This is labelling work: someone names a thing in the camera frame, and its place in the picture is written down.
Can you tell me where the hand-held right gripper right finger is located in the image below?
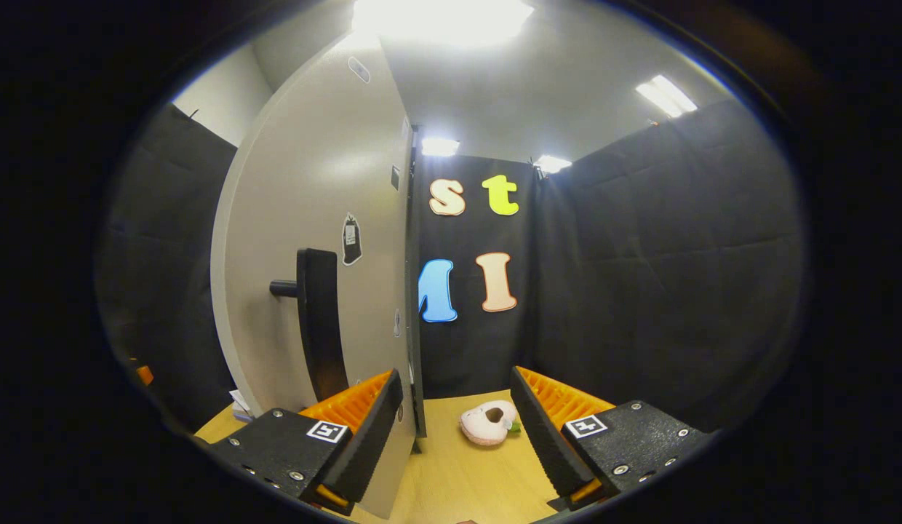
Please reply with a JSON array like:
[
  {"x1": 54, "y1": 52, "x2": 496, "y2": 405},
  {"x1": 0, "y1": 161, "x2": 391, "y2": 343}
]
[{"x1": 510, "y1": 365, "x2": 716, "y2": 512}]

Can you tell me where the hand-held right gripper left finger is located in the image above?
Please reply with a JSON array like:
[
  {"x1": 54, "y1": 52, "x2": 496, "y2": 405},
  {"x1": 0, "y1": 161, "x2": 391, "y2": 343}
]
[{"x1": 204, "y1": 368, "x2": 405, "y2": 517}]

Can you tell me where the black framed cabinet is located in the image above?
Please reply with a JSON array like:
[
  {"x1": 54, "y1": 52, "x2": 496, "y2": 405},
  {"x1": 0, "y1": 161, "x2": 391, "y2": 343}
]
[{"x1": 404, "y1": 125, "x2": 428, "y2": 439}]

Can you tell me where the black cabinet door handle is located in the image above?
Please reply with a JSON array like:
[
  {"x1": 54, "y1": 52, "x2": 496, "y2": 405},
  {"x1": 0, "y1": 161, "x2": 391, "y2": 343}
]
[{"x1": 269, "y1": 248, "x2": 350, "y2": 402}]

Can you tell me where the beige cabinet door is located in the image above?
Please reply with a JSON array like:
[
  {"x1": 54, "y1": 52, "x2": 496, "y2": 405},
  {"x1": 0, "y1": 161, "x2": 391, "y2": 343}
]
[{"x1": 209, "y1": 33, "x2": 417, "y2": 520}]

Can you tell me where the black backdrop cloth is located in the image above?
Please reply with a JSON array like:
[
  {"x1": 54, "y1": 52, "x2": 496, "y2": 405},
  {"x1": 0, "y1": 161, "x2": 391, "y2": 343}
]
[
  {"x1": 98, "y1": 102, "x2": 239, "y2": 430},
  {"x1": 531, "y1": 98, "x2": 808, "y2": 434},
  {"x1": 415, "y1": 154, "x2": 543, "y2": 400}
]

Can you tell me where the small white pink box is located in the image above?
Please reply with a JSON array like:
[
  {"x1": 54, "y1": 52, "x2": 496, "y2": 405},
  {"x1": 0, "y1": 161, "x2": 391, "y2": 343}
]
[{"x1": 228, "y1": 389, "x2": 257, "y2": 424}]

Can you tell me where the double tube ceiling light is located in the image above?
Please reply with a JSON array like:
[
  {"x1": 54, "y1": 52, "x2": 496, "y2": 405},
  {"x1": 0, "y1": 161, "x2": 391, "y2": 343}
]
[{"x1": 634, "y1": 74, "x2": 699, "y2": 119}]

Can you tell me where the large ceiling light panel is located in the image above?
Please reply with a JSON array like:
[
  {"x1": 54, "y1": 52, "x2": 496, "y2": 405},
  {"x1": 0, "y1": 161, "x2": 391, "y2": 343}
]
[{"x1": 351, "y1": 0, "x2": 535, "y2": 47}]

